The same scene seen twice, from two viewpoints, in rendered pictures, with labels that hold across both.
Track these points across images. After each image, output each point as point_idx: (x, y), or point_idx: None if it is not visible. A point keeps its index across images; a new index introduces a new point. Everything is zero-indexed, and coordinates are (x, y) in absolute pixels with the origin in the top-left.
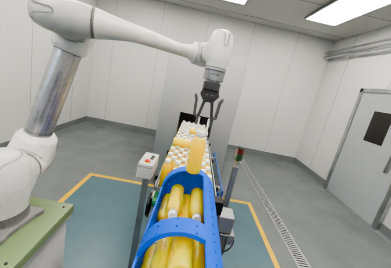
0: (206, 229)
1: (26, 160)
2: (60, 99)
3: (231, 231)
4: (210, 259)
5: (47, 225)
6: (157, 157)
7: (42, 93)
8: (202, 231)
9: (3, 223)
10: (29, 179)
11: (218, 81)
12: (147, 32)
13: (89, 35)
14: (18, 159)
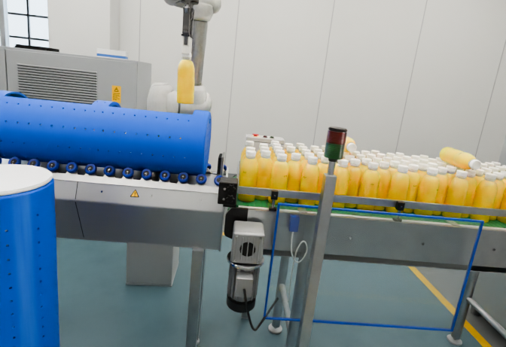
0: (103, 106)
1: (163, 88)
2: (192, 54)
3: (248, 277)
4: (76, 105)
5: None
6: (275, 139)
7: None
8: (99, 103)
9: None
10: (162, 100)
11: None
12: None
13: None
14: (159, 85)
